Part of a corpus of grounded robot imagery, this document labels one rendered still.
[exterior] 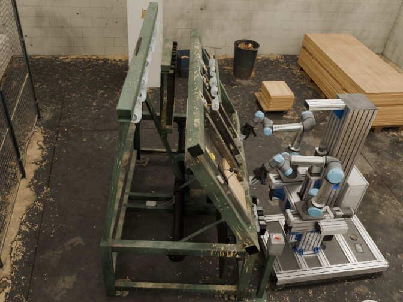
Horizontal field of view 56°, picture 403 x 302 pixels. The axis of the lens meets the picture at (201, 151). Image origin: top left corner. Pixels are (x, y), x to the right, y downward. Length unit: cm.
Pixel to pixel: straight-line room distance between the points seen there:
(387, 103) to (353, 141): 348
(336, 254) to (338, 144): 154
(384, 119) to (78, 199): 499
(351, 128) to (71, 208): 331
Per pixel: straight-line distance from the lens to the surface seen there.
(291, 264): 428
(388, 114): 706
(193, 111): 299
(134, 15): 673
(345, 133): 339
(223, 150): 352
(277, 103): 670
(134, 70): 298
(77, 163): 557
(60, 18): 831
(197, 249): 346
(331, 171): 314
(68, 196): 510
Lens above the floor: 353
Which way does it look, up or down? 38 degrees down
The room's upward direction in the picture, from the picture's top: 6 degrees clockwise
